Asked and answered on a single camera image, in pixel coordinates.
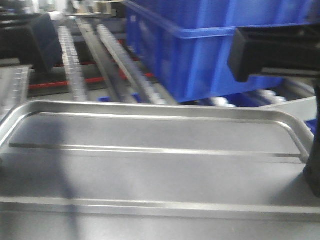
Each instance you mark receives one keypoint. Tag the blue bin upper right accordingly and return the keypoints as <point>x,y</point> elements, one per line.
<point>186,43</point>

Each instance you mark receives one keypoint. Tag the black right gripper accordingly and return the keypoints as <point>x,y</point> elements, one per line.
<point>281,51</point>

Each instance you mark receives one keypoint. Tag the right white roller rail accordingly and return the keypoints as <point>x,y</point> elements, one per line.
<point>73,71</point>

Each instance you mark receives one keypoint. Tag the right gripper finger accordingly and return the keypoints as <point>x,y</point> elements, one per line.
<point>313,150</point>

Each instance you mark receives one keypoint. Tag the right steel divider rail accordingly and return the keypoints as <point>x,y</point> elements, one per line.
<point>116,87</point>

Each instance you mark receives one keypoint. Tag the far right roller rail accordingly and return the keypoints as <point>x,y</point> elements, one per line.
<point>149,93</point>

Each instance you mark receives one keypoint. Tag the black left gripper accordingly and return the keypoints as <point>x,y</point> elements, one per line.
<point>31,38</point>

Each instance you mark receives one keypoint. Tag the red metal floor frame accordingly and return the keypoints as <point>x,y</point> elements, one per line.
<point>56,84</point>

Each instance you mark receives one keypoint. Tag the silver metal tray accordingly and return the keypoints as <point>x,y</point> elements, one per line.
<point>112,171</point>

